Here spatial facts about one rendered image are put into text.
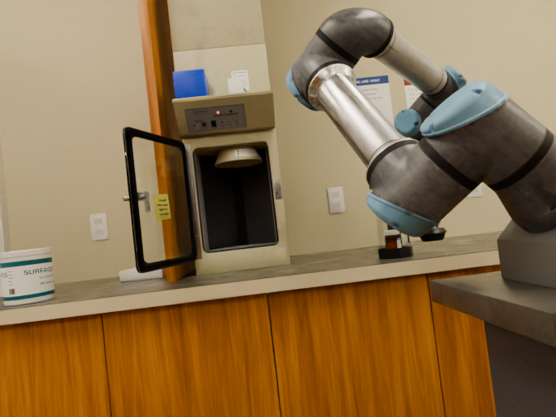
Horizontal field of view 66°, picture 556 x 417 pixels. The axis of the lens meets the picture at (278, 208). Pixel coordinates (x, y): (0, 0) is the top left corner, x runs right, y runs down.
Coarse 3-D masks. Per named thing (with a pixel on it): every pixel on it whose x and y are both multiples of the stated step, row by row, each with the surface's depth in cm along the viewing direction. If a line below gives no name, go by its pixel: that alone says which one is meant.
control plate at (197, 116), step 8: (240, 104) 137; (192, 112) 137; (200, 112) 137; (208, 112) 137; (216, 112) 138; (224, 112) 138; (232, 112) 138; (240, 112) 139; (192, 120) 139; (200, 120) 139; (208, 120) 139; (216, 120) 140; (224, 120) 140; (232, 120) 140; (240, 120) 141; (192, 128) 141; (200, 128) 141; (208, 128) 141; (216, 128) 142; (224, 128) 142
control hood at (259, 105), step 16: (208, 96) 134; (224, 96) 135; (240, 96) 135; (256, 96) 136; (272, 96) 137; (176, 112) 136; (256, 112) 139; (272, 112) 140; (240, 128) 143; (256, 128) 144
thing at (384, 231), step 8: (376, 216) 129; (376, 224) 130; (384, 224) 127; (384, 232) 127; (392, 232) 126; (400, 232) 126; (384, 240) 127; (392, 240) 126; (400, 240) 125; (408, 240) 127; (384, 248) 127
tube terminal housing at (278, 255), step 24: (216, 48) 147; (240, 48) 147; (264, 48) 148; (216, 72) 146; (264, 72) 147; (192, 144) 145; (216, 144) 145; (240, 144) 147; (264, 144) 151; (216, 264) 143; (240, 264) 144; (264, 264) 144; (288, 264) 144
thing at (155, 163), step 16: (144, 144) 122; (160, 144) 129; (144, 160) 121; (160, 160) 128; (176, 160) 137; (128, 176) 114; (144, 176) 120; (160, 176) 127; (176, 176) 136; (128, 192) 114; (160, 192) 126; (176, 192) 135; (144, 208) 118; (160, 208) 125; (176, 208) 133; (144, 224) 117; (160, 224) 124; (176, 224) 132; (144, 240) 116; (160, 240) 123; (176, 240) 131; (144, 256) 115; (160, 256) 122; (176, 256) 130
